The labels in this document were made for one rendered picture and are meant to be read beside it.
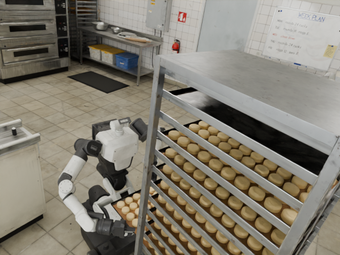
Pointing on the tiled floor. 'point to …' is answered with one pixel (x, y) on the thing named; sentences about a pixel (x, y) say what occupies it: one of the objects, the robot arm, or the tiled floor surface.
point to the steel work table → (139, 71)
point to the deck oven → (33, 39)
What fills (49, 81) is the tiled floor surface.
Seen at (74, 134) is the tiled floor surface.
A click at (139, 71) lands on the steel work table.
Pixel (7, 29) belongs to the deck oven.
